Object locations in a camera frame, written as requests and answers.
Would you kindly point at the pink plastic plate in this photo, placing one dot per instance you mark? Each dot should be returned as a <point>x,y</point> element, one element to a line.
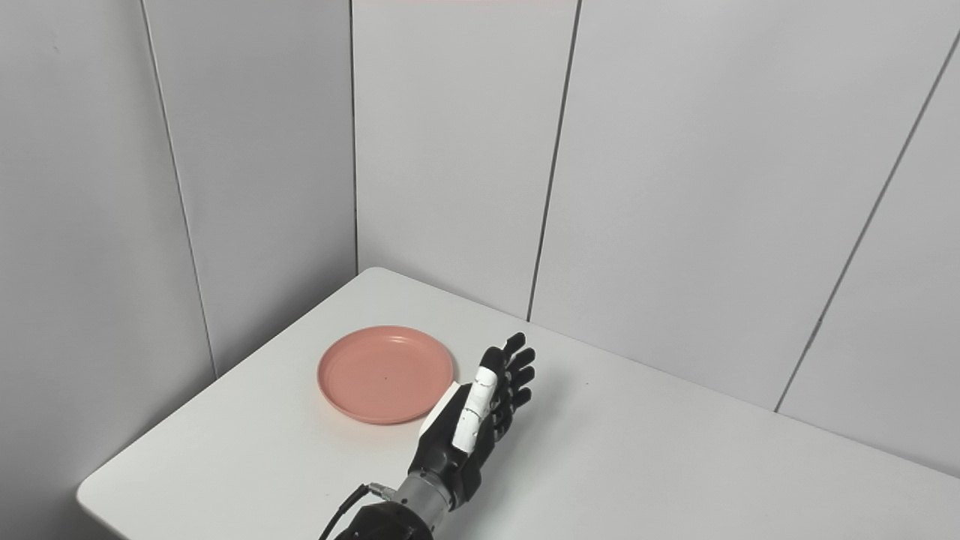
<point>382,375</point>

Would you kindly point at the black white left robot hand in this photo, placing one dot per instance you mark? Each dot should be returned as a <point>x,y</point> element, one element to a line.
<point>446,450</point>

